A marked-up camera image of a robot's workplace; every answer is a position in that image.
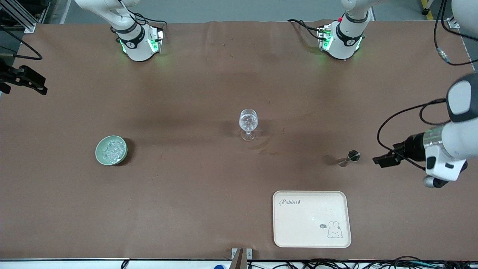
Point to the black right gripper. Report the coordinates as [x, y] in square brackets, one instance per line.
[18, 76]

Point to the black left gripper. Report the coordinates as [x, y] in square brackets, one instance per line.
[413, 145]

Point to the steel double jigger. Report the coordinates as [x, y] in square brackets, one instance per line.
[351, 157]

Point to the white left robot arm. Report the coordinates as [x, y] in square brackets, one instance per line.
[455, 145]

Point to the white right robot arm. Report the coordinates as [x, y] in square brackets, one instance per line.
[138, 48]

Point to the pile of clear ice cubes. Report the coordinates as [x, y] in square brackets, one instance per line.
[114, 149]

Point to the clear stemmed wine glass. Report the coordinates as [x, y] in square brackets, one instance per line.
[248, 123]

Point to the cream rabbit print tray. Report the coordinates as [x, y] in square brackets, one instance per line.
[312, 220]

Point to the green ceramic bowl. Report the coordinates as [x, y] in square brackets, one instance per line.
[101, 155]

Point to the brown table cover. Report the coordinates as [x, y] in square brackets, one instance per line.
[209, 186]

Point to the aluminium frame profile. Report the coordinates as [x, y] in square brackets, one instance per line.
[455, 24]
[20, 16]

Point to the metal bracket with brown post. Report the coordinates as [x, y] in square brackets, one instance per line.
[241, 257]

